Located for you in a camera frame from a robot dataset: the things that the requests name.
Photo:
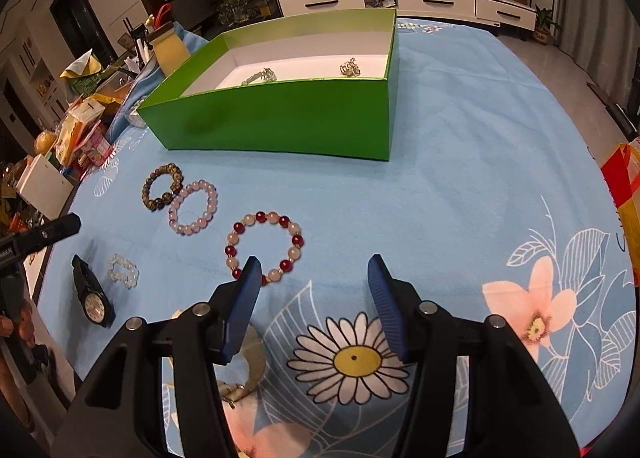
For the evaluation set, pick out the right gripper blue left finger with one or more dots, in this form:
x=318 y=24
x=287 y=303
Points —
x=118 y=411

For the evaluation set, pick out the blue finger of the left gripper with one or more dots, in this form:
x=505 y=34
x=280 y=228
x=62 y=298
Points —
x=43 y=236

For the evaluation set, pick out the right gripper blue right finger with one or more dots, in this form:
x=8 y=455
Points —
x=512 y=411

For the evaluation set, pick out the white wrist watch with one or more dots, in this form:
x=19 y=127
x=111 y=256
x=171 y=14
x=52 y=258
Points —
x=235 y=381

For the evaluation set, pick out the black wrist watch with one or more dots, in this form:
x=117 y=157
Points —
x=93 y=300

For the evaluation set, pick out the gold flower brooch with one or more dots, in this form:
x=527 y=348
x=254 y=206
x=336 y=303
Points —
x=350 y=69

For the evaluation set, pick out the person's left hand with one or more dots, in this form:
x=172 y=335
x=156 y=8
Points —
x=24 y=327

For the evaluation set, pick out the white cardboard box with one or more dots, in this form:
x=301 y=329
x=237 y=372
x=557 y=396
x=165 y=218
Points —
x=44 y=188

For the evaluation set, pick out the pink yogurt cup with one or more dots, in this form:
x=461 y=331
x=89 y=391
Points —
x=95 y=147

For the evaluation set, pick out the yellow snack package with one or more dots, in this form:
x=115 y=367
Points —
x=80 y=116

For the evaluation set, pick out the yellow bottle with brown lid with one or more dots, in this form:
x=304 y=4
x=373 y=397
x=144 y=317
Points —
x=169 y=50

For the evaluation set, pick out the blue floral tablecloth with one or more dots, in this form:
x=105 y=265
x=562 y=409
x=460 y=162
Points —
x=490 y=202

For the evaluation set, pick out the red yellow shopping bag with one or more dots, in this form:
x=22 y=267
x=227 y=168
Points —
x=621 y=173

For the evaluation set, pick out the green cardboard box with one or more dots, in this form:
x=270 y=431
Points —
x=277 y=87

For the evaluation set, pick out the potted plants on floor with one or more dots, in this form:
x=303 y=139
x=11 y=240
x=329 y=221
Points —
x=237 y=13

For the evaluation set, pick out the white tv cabinet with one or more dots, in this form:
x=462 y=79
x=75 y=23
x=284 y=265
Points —
x=494 y=13

